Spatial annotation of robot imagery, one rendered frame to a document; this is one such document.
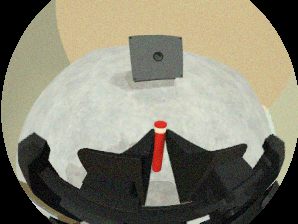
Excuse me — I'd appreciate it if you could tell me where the red peg with white band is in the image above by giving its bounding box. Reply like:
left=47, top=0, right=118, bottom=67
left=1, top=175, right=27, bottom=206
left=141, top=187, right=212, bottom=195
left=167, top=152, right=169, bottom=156
left=152, top=120, right=168, bottom=173

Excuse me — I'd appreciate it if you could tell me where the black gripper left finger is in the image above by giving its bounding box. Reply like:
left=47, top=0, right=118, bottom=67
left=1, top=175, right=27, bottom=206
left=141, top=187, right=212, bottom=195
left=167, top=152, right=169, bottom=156
left=77, top=128, right=156, bottom=206

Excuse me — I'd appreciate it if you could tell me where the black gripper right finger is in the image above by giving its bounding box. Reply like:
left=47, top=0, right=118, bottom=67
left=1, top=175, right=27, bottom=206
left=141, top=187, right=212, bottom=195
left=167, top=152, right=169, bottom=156
left=165, top=129, right=247, bottom=204

